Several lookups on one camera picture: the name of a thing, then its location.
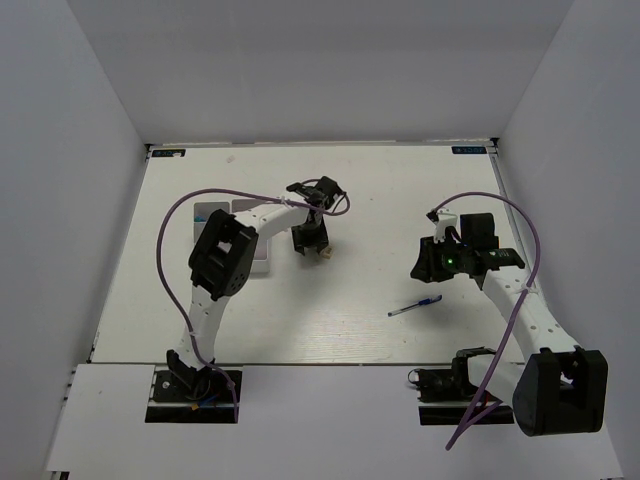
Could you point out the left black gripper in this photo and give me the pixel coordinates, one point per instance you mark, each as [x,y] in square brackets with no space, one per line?
[320,240]

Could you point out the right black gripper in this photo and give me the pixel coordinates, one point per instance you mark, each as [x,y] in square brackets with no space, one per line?
[427,268]

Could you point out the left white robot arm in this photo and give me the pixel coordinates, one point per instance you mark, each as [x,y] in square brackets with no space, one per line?
[221,260]

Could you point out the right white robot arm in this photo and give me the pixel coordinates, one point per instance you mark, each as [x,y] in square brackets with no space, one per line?
[561,387]

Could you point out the blue ballpoint pen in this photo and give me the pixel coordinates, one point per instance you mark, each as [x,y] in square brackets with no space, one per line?
[418,304]

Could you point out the right white organizer box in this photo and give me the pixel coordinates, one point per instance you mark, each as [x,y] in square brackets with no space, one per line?
[261,260]

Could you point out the right corner label sticker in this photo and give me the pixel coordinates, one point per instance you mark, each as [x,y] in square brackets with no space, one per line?
[468,150]

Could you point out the corner label sticker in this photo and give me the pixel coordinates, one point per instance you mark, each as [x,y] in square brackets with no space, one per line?
[468,150]
[168,153]

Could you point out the left corner label sticker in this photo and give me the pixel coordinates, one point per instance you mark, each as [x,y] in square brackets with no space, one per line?
[168,153]

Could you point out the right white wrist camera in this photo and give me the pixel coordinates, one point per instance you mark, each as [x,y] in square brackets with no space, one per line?
[445,223]

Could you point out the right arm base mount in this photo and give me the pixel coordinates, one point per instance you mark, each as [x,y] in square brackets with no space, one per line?
[444,393]

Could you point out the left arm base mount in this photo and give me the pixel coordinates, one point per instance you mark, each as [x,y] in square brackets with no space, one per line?
[170,402]

